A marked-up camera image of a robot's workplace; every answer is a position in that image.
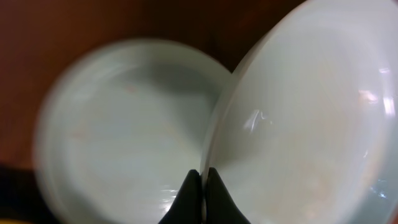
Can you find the light blue plate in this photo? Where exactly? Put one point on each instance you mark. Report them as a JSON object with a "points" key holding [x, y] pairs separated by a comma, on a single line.
{"points": [[122, 127], [308, 134]]}

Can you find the yellow plate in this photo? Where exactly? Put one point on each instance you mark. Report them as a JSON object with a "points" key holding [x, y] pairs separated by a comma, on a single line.
{"points": [[9, 221]]}

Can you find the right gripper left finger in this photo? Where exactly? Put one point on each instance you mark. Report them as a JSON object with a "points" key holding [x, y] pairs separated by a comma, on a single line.
{"points": [[186, 208]]}

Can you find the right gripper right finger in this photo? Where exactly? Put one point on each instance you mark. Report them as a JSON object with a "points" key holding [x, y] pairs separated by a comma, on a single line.
{"points": [[220, 207]]}

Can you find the black round tray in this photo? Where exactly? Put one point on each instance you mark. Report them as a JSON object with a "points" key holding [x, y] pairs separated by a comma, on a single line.
{"points": [[21, 199]]}

